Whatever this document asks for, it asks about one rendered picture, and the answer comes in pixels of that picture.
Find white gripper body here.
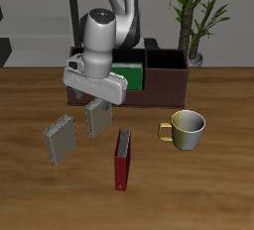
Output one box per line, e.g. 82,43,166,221
63,66,129,106

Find green pot plant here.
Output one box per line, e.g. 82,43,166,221
169,0,235,68

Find dark brown desk caddy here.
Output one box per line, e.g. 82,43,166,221
65,46,190,109

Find yellow-grey book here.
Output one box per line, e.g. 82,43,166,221
43,113,78,167
84,97,113,140

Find red book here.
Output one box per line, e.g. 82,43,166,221
113,127,132,192

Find green book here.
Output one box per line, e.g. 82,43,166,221
110,61,144,91

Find yellow and white mug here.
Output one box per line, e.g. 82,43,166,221
157,109,206,152

